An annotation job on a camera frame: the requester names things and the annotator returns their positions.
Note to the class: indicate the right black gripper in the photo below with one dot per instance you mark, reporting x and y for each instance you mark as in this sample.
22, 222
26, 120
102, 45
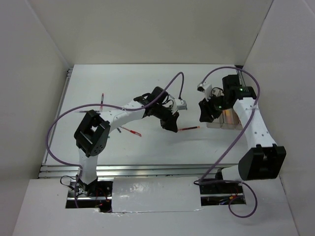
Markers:
206, 110

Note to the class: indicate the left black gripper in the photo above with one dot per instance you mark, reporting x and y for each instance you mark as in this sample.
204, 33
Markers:
170, 123

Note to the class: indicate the red refill pen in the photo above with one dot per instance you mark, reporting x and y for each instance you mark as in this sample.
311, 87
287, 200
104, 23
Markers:
188, 128

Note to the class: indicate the orange cap highlighter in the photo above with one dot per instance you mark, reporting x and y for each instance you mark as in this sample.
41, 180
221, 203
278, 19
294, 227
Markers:
228, 117

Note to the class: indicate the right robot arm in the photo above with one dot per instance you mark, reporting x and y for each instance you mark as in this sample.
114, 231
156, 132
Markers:
264, 157

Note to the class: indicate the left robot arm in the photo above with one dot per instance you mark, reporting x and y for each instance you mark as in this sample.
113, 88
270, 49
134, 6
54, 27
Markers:
92, 133

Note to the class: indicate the clear container left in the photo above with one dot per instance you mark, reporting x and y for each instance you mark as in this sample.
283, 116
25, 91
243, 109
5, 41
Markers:
216, 123

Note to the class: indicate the clear container middle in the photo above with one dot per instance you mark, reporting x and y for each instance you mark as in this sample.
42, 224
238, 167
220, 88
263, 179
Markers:
228, 126

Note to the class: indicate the red gel pen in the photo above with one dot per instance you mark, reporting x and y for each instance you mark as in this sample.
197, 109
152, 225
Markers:
131, 131

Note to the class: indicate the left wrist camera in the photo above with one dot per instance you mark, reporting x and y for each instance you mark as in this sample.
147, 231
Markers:
181, 104

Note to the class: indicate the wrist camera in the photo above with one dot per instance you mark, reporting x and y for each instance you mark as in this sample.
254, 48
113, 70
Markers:
206, 88
181, 104

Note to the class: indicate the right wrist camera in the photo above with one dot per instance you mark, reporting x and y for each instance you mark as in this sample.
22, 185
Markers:
206, 88

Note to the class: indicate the aluminium frame rail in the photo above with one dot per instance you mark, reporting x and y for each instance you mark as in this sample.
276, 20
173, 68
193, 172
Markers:
127, 171

